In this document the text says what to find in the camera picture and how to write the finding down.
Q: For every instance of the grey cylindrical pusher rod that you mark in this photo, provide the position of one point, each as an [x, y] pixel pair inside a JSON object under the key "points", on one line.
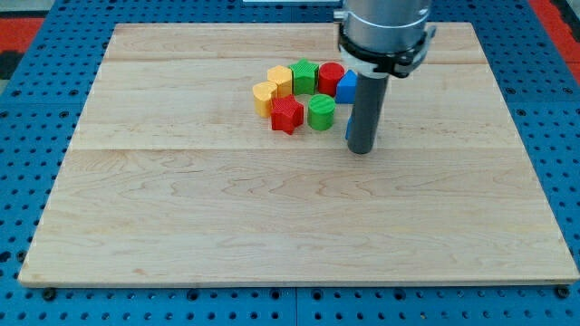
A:
{"points": [[366, 112]]}

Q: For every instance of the blue cube block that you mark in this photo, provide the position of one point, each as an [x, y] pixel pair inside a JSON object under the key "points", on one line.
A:
{"points": [[348, 128]]}

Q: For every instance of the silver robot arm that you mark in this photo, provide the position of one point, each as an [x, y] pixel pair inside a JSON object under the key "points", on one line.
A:
{"points": [[379, 39]]}

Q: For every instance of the blue triangle block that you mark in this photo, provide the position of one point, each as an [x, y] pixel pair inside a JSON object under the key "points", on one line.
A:
{"points": [[345, 89]]}

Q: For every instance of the red cylinder block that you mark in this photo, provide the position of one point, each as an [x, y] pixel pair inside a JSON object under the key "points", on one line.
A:
{"points": [[329, 74]]}

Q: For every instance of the green cylinder block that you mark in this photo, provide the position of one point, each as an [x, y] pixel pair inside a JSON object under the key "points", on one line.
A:
{"points": [[320, 115]]}

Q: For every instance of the green star block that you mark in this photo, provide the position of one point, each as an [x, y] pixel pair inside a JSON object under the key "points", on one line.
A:
{"points": [[305, 75]]}

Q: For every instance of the red star block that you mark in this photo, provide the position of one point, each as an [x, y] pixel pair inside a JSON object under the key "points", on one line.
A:
{"points": [[287, 114]]}

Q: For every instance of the yellow hexagon block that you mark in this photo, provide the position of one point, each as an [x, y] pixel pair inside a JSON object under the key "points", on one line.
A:
{"points": [[283, 78]]}

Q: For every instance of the yellow heart block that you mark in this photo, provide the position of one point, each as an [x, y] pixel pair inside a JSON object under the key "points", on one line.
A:
{"points": [[264, 93]]}

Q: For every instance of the wooden board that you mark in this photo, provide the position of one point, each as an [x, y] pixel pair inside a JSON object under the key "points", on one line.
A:
{"points": [[171, 180]]}

